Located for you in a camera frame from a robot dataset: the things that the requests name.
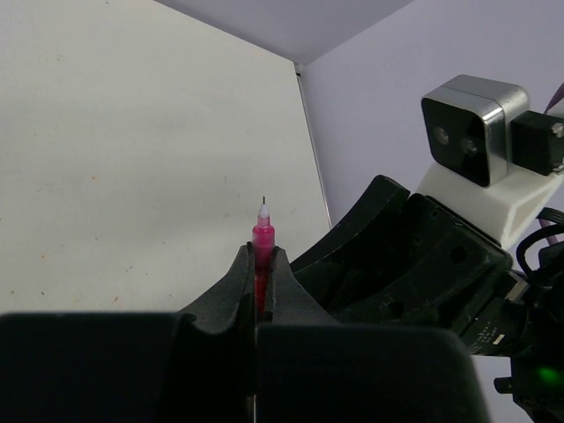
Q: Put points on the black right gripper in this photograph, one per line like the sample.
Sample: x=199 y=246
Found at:
x=398 y=257

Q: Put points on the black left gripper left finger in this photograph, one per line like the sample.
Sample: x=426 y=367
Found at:
x=218 y=346

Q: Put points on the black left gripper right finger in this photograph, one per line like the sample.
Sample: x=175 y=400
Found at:
x=286 y=301

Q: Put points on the magenta pen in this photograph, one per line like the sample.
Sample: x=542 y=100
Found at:
x=263 y=242

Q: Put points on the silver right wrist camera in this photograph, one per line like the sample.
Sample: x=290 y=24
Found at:
x=482 y=129

